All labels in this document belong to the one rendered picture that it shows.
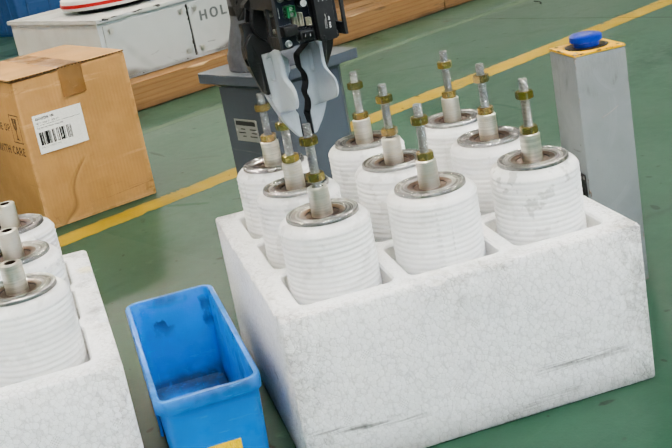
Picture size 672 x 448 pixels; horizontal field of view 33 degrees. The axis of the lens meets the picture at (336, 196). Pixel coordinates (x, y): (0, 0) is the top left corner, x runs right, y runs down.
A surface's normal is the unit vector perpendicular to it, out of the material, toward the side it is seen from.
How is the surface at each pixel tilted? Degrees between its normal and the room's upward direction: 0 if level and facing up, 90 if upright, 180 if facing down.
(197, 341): 88
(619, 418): 0
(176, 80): 90
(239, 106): 90
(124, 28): 90
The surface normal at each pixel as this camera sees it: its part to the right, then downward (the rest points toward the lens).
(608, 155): 0.26, 0.24
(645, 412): -0.18, -0.94
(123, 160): 0.56, 0.15
